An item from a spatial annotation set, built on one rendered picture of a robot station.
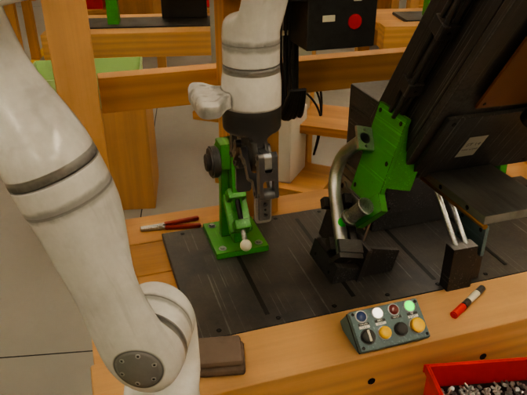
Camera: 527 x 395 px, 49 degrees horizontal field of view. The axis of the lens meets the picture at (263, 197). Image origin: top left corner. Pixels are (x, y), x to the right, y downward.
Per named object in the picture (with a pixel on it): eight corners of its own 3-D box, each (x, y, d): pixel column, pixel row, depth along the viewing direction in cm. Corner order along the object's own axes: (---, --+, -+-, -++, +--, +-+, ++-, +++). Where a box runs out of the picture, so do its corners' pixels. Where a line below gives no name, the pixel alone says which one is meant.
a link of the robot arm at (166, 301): (118, 273, 70) (138, 378, 78) (92, 327, 62) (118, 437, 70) (194, 275, 69) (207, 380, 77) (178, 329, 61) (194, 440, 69)
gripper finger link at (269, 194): (256, 183, 74) (256, 217, 76) (263, 193, 71) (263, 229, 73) (267, 181, 74) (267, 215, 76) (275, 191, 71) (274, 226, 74)
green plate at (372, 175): (405, 214, 127) (440, 123, 119) (373, 211, 124) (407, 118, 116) (380, 191, 137) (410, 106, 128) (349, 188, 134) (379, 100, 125)
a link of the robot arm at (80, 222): (-11, 205, 53) (33, 161, 62) (118, 407, 65) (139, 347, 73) (77, 179, 51) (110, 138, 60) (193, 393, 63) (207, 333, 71)
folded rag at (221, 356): (243, 345, 112) (243, 333, 111) (245, 375, 105) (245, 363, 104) (191, 348, 112) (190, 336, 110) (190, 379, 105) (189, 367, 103)
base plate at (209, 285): (634, 253, 144) (637, 246, 143) (196, 349, 114) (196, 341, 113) (519, 181, 179) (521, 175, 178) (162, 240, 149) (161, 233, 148)
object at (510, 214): (550, 217, 116) (554, 204, 114) (481, 230, 111) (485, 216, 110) (440, 144, 149) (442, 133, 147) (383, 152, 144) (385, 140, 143)
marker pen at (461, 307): (477, 288, 128) (479, 283, 127) (485, 291, 127) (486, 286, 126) (448, 317, 120) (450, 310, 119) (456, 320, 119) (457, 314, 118)
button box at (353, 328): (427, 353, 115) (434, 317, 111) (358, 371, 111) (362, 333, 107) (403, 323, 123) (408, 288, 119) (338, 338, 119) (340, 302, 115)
